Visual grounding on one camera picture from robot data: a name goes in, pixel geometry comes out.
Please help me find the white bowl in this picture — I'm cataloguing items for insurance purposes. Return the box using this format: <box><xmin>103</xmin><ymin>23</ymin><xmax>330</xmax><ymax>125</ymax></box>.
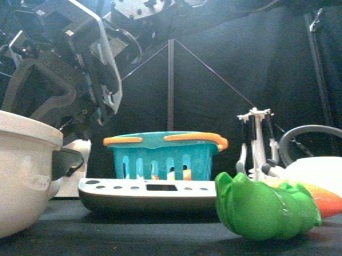
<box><xmin>0</xmin><ymin>110</ymin><xmax>85</xmax><ymax>240</ymax></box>

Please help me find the teal basket with orange rim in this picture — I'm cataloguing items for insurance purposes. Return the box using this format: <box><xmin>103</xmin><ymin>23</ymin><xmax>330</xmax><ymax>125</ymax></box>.
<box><xmin>103</xmin><ymin>130</ymin><xmax>229</xmax><ymax>182</ymax></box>

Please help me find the grey white toy appliance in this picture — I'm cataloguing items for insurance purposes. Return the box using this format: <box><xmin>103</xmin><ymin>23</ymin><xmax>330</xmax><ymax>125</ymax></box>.
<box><xmin>77</xmin><ymin>177</ymin><xmax>219</xmax><ymax>214</ymax></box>

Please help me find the white utensil rack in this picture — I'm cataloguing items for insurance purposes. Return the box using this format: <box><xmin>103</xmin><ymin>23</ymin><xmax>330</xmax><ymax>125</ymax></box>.
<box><xmin>236</xmin><ymin>106</ymin><xmax>278</xmax><ymax>181</ymax></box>

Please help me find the grey toy utensil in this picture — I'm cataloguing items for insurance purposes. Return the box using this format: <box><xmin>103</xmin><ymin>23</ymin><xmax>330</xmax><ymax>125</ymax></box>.
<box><xmin>235</xmin><ymin>142</ymin><xmax>248</xmax><ymax>175</ymax></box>
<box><xmin>260</xmin><ymin>139</ymin><xmax>282</xmax><ymax>176</ymax></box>

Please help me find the green toy pepper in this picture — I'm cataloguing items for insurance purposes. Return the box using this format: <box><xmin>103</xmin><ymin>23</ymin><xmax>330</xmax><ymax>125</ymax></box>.
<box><xmin>213</xmin><ymin>171</ymin><xmax>323</xmax><ymax>242</ymax></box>

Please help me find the orange yellow toy fruit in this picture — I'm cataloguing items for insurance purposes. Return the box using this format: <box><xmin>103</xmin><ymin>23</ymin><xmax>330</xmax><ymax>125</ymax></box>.
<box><xmin>266</xmin><ymin>179</ymin><xmax>342</xmax><ymax>220</ymax></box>

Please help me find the grey metal frame pole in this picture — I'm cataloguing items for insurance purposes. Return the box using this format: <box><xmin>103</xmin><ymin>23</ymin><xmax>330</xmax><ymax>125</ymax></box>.
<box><xmin>167</xmin><ymin>38</ymin><xmax>175</xmax><ymax>132</ymax></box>

